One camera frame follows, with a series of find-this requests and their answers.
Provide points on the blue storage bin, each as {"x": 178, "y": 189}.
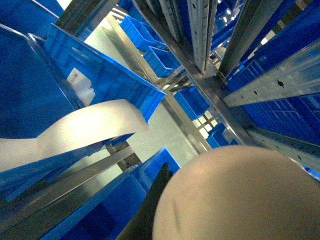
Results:
{"x": 43, "y": 80}

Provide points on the white foam sheet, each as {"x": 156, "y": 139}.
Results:
{"x": 81, "y": 128}

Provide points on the metal shelf rack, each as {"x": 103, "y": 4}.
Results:
{"x": 274, "y": 100}

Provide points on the beige plastic dustpan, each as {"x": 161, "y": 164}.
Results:
{"x": 239, "y": 193}

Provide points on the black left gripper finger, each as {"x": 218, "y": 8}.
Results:
{"x": 140, "y": 227}

